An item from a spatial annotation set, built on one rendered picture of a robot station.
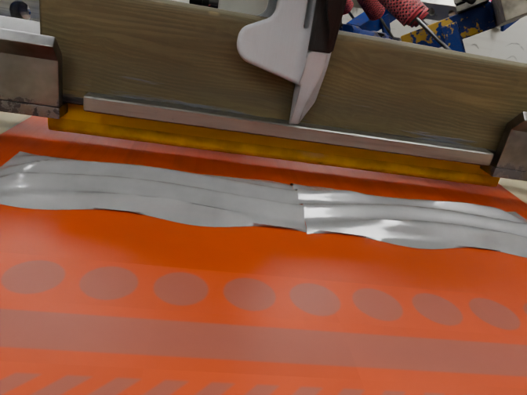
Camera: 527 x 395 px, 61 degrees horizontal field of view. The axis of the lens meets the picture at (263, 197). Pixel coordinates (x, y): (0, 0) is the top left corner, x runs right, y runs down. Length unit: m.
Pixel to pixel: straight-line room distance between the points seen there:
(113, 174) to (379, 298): 0.17
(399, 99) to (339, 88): 0.05
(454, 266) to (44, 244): 0.21
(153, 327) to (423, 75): 0.26
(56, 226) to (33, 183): 0.04
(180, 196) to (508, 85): 0.25
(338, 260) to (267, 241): 0.04
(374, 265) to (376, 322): 0.05
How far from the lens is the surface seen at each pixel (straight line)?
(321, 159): 0.35
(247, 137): 0.34
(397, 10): 0.98
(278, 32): 0.30
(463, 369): 0.20
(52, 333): 0.18
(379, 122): 0.34
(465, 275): 0.27
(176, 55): 0.32
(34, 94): 0.33
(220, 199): 0.26
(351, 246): 0.25
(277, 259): 0.22
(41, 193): 0.26
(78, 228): 0.24
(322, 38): 0.29
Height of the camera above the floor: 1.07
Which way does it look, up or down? 24 degrees down
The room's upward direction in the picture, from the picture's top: 10 degrees clockwise
